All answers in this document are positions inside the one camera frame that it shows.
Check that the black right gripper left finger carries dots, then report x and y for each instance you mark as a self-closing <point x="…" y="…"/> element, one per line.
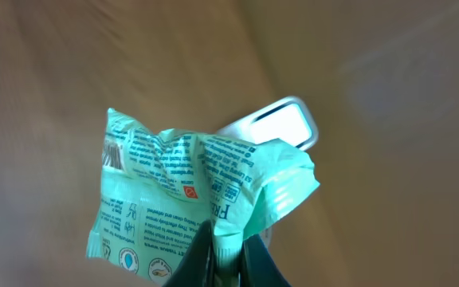
<point x="196" y="269"/>

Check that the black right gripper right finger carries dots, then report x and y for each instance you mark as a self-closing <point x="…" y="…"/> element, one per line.
<point x="257" y="268"/>

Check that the light blue wipes packet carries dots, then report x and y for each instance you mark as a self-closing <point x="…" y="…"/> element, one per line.
<point x="158" y="189"/>

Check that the white barcode scanner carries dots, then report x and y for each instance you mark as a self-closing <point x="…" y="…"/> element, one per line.
<point x="287" y="119"/>

